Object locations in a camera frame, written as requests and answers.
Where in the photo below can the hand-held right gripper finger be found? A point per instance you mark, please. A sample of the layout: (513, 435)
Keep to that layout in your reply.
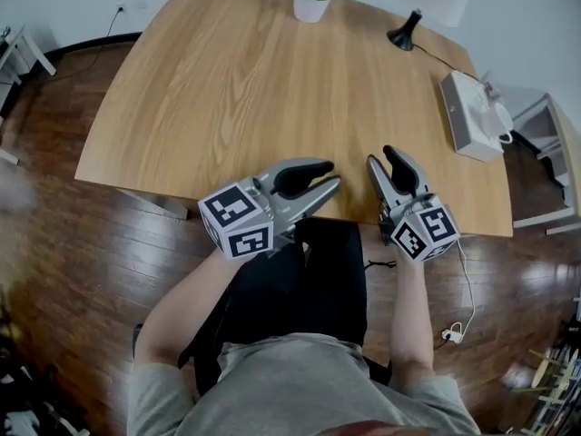
(404, 168)
(381, 180)

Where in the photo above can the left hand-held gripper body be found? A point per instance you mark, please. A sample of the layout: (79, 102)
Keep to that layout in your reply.
(236, 211)

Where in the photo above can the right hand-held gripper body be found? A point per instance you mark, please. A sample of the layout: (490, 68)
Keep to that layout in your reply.
(424, 232)

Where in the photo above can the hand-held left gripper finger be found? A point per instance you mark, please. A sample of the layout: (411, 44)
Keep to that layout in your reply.
(299, 175)
(308, 202)

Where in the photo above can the clear glass cup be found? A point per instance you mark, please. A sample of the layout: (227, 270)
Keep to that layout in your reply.
(489, 88)

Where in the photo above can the person's left forearm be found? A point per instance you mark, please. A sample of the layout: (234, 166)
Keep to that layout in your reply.
(181, 307)

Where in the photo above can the person's right forearm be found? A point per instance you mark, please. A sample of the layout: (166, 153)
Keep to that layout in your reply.
(410, 316)

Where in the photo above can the white box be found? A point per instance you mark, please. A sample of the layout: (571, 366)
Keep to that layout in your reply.
(463, 116)

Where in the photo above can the person's black trousers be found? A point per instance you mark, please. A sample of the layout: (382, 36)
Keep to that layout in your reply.
(295, 289)

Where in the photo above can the white power plug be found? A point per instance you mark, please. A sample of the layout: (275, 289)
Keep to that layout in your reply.
(451, 333)

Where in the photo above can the black lamp with white shade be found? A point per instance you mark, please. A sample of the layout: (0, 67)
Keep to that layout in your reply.
(408, 25)

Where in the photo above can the white chair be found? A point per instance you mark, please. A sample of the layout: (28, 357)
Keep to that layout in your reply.
(554, 152)

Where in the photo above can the person's grey shirt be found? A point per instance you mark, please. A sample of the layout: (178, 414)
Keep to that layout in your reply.
(295, 389)

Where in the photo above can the white side table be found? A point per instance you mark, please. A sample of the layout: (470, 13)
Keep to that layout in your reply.
(22, 57)

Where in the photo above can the white wall socket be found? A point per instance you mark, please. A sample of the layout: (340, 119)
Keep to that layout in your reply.
(140, 4)
(120, 8)

